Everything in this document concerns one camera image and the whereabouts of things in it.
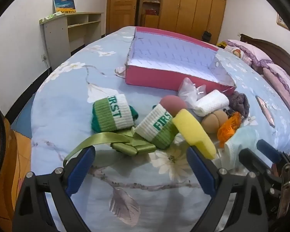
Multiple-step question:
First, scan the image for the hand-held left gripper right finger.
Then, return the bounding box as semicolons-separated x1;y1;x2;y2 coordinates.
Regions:
186;146;278;232

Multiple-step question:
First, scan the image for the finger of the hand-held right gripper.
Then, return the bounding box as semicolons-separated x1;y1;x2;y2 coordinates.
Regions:
257;139;290;167
239;148;283;186

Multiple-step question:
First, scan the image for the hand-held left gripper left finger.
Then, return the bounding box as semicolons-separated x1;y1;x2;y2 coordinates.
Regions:
13;146;96;232

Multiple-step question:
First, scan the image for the blue face mask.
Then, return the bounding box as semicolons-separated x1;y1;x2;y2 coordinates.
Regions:
223;127;259;170

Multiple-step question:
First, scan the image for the orange mesh pouch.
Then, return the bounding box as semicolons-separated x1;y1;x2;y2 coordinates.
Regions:
217;112;242;148

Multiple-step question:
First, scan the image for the yellow sponge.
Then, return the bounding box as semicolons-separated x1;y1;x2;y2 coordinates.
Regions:
172;109;217;160

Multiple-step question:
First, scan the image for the beige round makeup puff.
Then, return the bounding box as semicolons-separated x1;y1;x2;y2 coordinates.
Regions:
201;110;229;133

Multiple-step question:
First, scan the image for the green satin ribbon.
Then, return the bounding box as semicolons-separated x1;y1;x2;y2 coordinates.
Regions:
63;128;157;167

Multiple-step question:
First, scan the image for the green white knit sock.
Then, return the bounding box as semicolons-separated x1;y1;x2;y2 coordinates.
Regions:
135;104;182;150
92;94;139;134

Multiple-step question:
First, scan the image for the white knit cloth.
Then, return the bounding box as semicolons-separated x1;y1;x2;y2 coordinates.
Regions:
193;90;230;117

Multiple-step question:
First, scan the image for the pink round makeup puff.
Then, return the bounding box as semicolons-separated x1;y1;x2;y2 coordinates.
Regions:
159;96;187;116

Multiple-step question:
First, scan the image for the clear plastic bag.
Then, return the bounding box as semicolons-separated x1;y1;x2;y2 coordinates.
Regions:
178;77;207;108

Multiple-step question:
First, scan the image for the pink cardboard box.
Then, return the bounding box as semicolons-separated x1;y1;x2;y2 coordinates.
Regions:
124;26;237;97

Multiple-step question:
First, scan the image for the metal spring clip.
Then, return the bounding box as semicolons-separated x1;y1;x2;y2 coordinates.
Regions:
279;164;290;219

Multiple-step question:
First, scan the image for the pink smartphone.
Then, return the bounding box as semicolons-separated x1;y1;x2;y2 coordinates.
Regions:
255;95;276;127

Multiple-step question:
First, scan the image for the pink purple ruffled pillow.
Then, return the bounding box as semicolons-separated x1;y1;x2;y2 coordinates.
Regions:
251;63;290;116

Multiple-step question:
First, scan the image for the blue floor mat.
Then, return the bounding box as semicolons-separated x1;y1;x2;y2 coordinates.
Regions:
11;94;35;139

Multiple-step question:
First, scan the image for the pink bear print pillow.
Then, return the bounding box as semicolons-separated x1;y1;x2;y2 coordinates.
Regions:
223;40;273;66

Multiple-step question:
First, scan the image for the dark wooden headboard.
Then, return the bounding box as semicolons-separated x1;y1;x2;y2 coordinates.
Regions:
240;34;290;78

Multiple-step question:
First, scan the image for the pale wooden bookshelf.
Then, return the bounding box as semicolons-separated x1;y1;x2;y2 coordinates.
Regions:
39;12;104;64

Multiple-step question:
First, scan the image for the green white packet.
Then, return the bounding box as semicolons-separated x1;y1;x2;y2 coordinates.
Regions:
40;12;66;22

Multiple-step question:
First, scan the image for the wooden wardrobe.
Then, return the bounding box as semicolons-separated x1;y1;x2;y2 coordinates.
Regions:
158;0;228;45

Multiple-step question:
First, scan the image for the wooden corner shelf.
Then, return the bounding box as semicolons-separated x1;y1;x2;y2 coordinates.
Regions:
140;0;164;28

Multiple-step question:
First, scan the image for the wooden door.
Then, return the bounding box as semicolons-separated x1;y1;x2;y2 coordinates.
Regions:
106;0;139;35

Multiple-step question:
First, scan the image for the blue yellow painting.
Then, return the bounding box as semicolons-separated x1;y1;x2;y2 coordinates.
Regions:
53;0;77;14

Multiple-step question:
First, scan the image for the black cable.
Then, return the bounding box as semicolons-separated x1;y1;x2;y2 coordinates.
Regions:
0;97;10;174

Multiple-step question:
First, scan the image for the framed wall picture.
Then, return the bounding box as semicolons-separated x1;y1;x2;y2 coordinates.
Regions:
277;13;290;31

